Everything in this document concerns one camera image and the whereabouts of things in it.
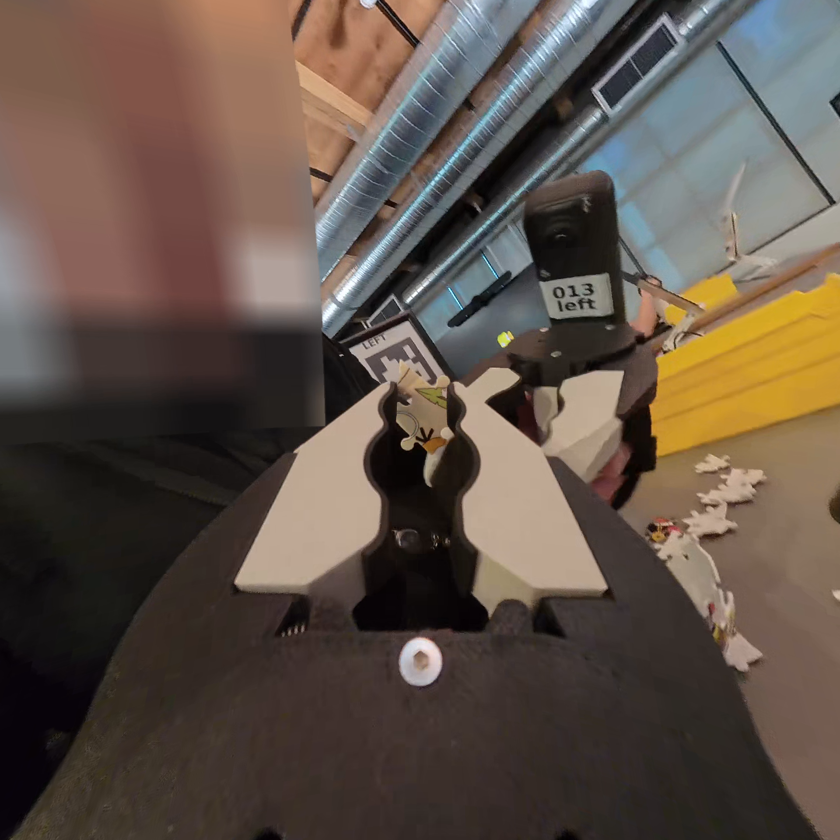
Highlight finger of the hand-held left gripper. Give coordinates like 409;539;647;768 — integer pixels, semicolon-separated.
535;369;626;475
481;366;527;403

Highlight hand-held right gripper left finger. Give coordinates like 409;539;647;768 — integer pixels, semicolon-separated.
233;382;401;601

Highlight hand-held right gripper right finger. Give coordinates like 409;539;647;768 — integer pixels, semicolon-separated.
448;382;609;606

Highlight single small puzzle piece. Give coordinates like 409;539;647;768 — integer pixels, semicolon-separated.
394;363;455;488

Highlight partly built puzzle ball shell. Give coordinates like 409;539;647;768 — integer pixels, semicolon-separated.
656;521;765;675

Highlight joined three puzzle pieces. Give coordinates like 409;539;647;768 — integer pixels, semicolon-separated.
697;467;769;508

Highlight person's left hand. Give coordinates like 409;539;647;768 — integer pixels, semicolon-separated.
591;441;641;511

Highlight black hanging bar fixture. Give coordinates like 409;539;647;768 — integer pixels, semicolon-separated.
446;270;514;329

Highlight yellow stacked panels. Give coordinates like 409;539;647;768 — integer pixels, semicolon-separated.
653;272;840;458

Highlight white slender object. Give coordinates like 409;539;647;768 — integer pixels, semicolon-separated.
718;161;780;278

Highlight long wooden rod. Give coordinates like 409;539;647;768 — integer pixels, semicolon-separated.
682;244;840;332

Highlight white framed vent grille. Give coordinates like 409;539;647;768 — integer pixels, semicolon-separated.
591;14;682;114

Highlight wooden ceiling beam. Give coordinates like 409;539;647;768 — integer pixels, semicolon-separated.
295;60;376;135

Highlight narrow silver air duct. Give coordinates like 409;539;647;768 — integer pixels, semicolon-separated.
400;0;765;312

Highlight wide silver air duct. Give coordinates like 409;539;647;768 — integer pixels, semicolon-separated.
314;0;565;277
320;0;647;336

